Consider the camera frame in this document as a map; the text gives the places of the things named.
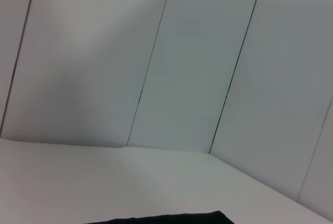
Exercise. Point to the black shirt with FREE print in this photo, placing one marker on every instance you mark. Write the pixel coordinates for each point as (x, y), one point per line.
(182, 218)

